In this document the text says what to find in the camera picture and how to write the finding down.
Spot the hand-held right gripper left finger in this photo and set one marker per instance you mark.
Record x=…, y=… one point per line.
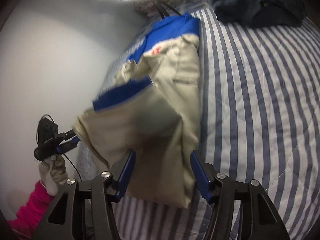
x=127, y=175

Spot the thin black rods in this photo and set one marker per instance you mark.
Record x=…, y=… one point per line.
x=163, y=8

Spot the person's left hand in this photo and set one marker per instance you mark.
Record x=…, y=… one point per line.
x=56, y=172

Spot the blue white striped blanket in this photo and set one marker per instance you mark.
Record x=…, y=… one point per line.
x=250, y=105

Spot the beige jacket with blue trim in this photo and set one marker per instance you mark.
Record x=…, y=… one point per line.
x=150, y=120

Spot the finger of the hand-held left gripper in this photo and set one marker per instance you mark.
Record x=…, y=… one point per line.
x=68, y=146
x=66, y=134

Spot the dark navy cloth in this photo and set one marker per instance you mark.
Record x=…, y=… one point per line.
x=255, y=7

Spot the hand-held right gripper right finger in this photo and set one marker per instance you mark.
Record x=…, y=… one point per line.
x=198, y=177

